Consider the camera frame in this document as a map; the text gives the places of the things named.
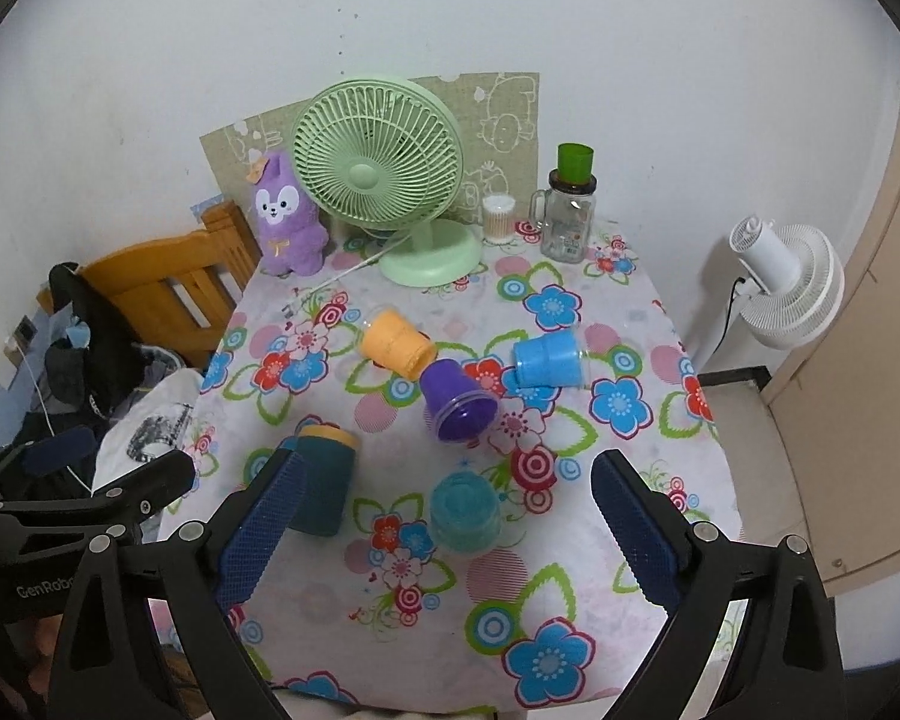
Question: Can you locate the floral tablecloth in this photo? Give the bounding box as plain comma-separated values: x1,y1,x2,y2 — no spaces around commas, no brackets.
154,219,743,715

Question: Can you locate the black garment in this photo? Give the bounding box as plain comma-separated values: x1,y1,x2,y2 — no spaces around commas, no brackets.
41,262,155,425

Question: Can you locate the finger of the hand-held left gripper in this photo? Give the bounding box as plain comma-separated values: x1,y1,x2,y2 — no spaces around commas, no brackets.
0,425,97,482
0,450,197,542

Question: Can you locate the white standing fan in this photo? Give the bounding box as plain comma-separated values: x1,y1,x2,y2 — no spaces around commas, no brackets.
682,215,846,385

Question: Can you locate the green desk fan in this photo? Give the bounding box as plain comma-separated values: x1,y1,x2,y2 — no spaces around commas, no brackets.
292,79,485,288

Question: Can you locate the purple plush toy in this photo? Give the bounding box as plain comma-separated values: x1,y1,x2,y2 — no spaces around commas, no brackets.
246,151,332,277

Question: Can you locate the beige door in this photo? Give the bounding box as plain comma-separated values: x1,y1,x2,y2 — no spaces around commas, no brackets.
761,37,900,602

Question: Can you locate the glass mug jar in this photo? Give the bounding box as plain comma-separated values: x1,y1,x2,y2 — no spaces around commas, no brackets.
530,171,599,265

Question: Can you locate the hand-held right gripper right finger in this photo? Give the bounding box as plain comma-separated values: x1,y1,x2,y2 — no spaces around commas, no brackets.
591,448,847,720

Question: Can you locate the dark teal cup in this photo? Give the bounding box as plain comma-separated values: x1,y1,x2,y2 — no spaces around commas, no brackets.
289,424,359,538

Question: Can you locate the purple cup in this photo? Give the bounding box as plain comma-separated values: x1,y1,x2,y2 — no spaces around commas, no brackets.
418,360,499,444

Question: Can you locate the light teal cup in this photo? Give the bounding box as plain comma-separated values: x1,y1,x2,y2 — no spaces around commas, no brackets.
427,471,506,557

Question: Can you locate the orange cup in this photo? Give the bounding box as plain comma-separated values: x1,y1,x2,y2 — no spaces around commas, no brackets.
358,307,437,380

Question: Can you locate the white printed garment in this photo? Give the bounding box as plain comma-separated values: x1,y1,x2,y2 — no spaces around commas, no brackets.
92,369,200,497

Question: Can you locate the printed beige wall cloth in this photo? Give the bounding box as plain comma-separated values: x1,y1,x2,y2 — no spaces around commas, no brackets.
199,73,541,241

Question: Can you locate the white cable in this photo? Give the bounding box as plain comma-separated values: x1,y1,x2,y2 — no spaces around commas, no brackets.
281,234,415,317

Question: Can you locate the wooden chair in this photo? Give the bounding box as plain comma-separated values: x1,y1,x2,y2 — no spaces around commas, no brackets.
36,202,265,373

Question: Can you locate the cotton swab container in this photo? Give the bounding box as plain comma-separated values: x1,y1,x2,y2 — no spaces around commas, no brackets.
481,195,518,245

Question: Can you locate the green cup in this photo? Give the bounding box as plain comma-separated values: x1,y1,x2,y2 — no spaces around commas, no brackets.
557,142,598,187

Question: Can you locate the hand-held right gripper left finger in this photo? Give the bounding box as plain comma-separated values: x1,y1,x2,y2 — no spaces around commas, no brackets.
49,448,310,720

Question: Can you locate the blue cup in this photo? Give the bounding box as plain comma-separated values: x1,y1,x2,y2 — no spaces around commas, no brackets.
511,326,593,390

